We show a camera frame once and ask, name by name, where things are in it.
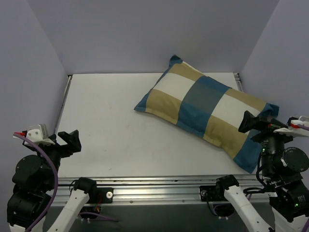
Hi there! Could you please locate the blue tan white checked pillowcase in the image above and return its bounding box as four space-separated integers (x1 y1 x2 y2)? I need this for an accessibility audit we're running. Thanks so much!
134 55 279 173

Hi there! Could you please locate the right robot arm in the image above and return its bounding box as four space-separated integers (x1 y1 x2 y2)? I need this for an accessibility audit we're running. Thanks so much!
214 111 309 232

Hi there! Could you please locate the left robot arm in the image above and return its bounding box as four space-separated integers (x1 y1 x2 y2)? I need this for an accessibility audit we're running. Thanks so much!
7 129 98 232

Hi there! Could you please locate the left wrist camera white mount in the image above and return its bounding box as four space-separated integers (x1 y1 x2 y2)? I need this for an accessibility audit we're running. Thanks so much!
26 124 55 145

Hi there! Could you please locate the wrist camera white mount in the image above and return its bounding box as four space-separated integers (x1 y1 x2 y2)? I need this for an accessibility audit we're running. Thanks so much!
26 124 55 145
274 116 309 137

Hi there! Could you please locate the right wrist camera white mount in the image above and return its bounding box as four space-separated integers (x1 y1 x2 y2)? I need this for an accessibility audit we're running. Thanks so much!
274 116 309 137

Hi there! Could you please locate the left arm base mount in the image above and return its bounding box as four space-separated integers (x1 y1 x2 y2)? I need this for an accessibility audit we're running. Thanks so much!
95 187 114 204

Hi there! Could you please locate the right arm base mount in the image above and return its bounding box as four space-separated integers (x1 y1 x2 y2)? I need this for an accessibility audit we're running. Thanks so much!
199 185 220 202

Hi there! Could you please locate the aluminium front rail frame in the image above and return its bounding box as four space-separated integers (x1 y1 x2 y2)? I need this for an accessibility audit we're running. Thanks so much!
52 174 261 207

